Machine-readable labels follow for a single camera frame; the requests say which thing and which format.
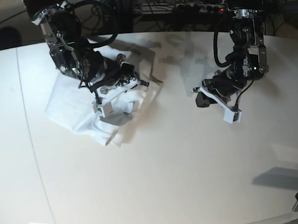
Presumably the white T-shirt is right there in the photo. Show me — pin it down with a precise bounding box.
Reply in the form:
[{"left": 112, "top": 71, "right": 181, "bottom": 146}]
[{"left": 45, "top": 40, "right": 161, "bottom": 147}]

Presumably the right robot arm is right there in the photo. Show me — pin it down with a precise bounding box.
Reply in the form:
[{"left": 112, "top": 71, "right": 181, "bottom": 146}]
[{"left": 23, "top": 0, "right": 139, "bottom": 93}]

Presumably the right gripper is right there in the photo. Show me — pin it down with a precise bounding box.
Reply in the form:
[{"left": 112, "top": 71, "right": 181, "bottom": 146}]
[{"left": 87, "top": 55, "right": 140, "bottom": 93}]

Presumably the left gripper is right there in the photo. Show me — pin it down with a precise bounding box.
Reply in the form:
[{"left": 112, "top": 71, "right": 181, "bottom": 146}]
[{"left": 195, "top": 75, "right": 245, "bottom": 108}]

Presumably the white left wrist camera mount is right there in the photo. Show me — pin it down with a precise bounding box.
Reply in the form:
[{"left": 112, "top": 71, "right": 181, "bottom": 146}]
[{"left": 192, "top": 87, "right": 242, "bottom": 124}]

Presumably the power strip with red light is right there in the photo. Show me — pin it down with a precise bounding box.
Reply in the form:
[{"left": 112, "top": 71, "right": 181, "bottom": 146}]
[{"left": 199, "top": 5, "right": 227, "bottom": 14}]

